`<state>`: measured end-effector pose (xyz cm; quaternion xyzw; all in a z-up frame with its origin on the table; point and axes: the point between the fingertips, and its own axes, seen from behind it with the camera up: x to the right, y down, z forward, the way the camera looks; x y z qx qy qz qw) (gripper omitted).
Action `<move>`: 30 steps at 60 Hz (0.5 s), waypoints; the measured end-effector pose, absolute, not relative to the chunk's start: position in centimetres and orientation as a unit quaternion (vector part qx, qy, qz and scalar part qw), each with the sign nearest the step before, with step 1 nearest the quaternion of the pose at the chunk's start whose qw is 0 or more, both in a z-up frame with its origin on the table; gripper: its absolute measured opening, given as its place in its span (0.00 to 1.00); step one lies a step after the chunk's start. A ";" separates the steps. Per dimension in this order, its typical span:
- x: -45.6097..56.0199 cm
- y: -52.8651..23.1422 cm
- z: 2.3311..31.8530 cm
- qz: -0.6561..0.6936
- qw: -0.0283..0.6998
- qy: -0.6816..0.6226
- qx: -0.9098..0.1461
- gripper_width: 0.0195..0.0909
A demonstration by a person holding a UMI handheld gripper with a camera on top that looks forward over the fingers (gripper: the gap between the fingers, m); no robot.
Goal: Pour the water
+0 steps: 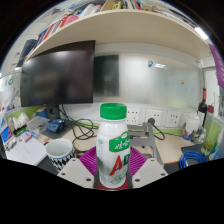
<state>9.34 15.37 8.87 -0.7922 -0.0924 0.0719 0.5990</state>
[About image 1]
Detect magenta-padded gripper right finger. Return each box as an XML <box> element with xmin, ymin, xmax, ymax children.
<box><xmin>128</xmin><ymin>146</ymin><xmax>170</xmax><ymax>189</ymax></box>

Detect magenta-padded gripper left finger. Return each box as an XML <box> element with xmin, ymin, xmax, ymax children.
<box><xmin>57</xmin><ymin>146</ymin><xmax>99</xmax><ymax>189</ymax></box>

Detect white drink bottle green cap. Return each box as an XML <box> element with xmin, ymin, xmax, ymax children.
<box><xmin>95</xmin><ymin>102</ymin><xmax>132</xmax><ymax>190</ymax></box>

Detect black white checkered mug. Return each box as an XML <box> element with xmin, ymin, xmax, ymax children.
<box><xmin>45</xmin><ymin>138</ymin><xmax>75</xmax><ymax>173</ymax></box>

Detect black desk mat red edge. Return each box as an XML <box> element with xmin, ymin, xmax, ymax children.
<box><xmin>36</xmin><ymin>146</ymin><xmax>188</xmax><ymax>177</ymax></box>

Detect grey metal laptop stand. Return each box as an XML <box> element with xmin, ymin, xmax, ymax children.
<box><xmin>127</xmin><ymin>121</ymin><xmax>165</xmax><ymax>168</ymax></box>

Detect small blue device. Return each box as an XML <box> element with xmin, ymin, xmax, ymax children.
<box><xmin>45</xmin><ymin>118</ymin><xmax>66</xmax><ymax>134</ymax></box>

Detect open white notebook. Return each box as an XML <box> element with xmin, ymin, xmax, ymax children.
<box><xmin>6</xmin><ymin>136</ymin><xmax>48</xmax><ymax>167</ymax></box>

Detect clear plastic box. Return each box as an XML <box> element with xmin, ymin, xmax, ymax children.
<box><xmin>26</xmin><ymin>115</ymin><xmax>49</xmax><ymax>134</ymax></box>

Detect white jar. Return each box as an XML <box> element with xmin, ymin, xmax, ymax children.
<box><xmin>183</xmin><ymin>113</ymin><xmax>201</xmax><ymax>134</ymax></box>

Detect dark wine bottle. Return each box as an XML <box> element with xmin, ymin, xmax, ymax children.
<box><xmin>197</xmin><ymin>87</ymin><xmax>209</xmax><ymax>126</ymax></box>

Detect black computer monitor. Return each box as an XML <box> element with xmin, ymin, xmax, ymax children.
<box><xmin>19</xmin><ymin>39</ymin><xmax>97</xmax><ymax>121</ymax></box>

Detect purple hanging banner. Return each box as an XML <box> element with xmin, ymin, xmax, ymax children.
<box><xmin>208</xmin><ymin>43</ymin><xmax>224</xmax><ymax>89</ymax></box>

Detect wooden shelf with books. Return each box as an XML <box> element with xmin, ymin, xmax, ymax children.
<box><xmin>16</xmin><ymin>0</ymin><xmax>214</xmax><ymax>63</ymax></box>

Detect ceiling light panels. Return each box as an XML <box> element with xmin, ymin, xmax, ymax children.
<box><xmin>194</xmin><ymin>26</ymin><xmax>209</xmax><ymax>41</ymax></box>

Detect coiled blue cable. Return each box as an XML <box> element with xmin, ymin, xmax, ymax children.
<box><xmin>178</xmin><ymin>150</ymin><xmax>209</xmax><ymax>170</ymax></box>

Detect black cables bundle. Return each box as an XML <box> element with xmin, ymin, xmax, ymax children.
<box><xmin>59</xmin><ymin>104</ymin><xmax>101</xmax><ymax>144</ymax></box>

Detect white wall socket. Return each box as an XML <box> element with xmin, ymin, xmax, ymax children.
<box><xmin>126</xmin><ymin>108</ymin><xmax>140</xmax><ymax>126</ymax></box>
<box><xmin>165</xmin><ymin>110</ymin><xmax>182</xmax><ymax>128</ymax></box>
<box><xmin>145</xmin><ymin>109</ymin><xmax>163</xmax><ymax>127</ymax></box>

